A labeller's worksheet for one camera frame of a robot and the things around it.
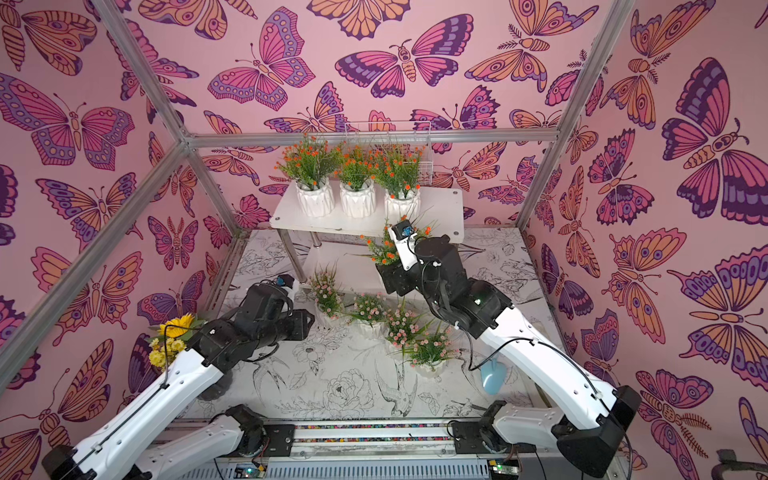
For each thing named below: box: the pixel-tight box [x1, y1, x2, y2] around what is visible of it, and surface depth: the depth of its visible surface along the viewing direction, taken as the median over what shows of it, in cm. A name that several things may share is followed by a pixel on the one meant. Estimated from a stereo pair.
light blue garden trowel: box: [480, 358, 507, 395], surface depth 85 cm
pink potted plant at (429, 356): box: [410, 327, 460, 378], surface depth 78 cm
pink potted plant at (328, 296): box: [308, 259, 345, 320], surface depth 87 cm
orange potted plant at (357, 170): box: [334, 144, 378, 219], surface depth 74 cm
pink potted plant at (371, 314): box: [346, 292, 390, 339], surface depth 84 cm
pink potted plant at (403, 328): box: [385, 297, 430, 357], surface depth 79 cm
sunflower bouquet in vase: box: [147, 313, 206, 372], surface depth 67 cm
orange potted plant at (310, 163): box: [274, 134, 345, 218], surface depth 74 cm
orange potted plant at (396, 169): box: [371, 143, 425, 220], surface depth 70 cm
